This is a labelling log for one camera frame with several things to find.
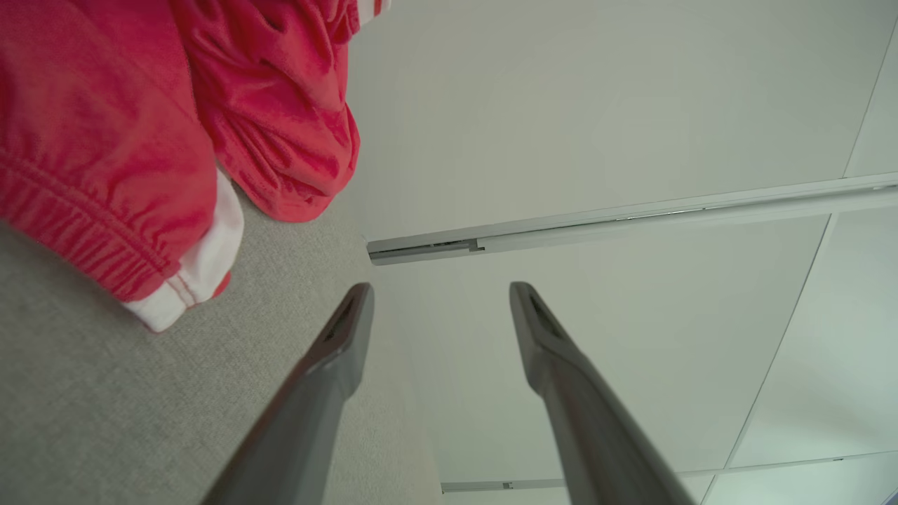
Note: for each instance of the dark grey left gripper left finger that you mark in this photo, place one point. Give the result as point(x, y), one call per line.
point(316, 407)

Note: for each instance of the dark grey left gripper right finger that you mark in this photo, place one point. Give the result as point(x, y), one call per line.
point(589, 428)

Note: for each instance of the red basketball jersey white trim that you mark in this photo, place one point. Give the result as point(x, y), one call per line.
point(280, 105)

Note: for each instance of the red shorts with white stripe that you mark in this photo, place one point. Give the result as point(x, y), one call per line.
point(91, 140)

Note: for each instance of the short white ceiling track rail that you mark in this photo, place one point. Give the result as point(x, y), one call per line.
point(505, 485)

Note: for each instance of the long white ceiling track rail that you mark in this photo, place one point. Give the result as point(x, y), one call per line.
point(631, 217)

